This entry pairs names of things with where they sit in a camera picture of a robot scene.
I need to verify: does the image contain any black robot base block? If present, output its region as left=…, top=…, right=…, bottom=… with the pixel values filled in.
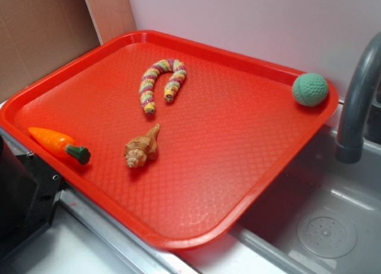
left=1, top=138, right=62, bottom=263

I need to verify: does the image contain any red plastic tray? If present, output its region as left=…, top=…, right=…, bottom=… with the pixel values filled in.
left=1, top=31, right=339, bottom=250

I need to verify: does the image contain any brown conch seashell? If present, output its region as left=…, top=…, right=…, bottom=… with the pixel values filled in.
left=124, top=124, right=161, bottom=169

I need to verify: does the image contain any green dimpled ball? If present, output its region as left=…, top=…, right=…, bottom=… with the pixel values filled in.
left=292, top=73, right=329, bottom=107

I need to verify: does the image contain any orange toy carrot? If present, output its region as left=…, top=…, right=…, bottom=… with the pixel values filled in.
left=27, top=127, right=91, bottom=165

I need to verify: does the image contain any grey toy sink basin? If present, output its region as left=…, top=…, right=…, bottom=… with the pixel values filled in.
left=178, top=124, right=381, bottom=274

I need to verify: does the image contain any grey toy faucet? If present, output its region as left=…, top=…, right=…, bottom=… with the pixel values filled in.
left=335, top=33, right=380, bottom=164

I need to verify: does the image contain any brown cardboard panel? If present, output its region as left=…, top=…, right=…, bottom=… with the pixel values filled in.
left=1, top=0, right=99, bottom=101

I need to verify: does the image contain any multicolored braided rope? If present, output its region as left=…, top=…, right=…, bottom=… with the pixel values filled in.
left=139, top=58, right=188, bottom=115

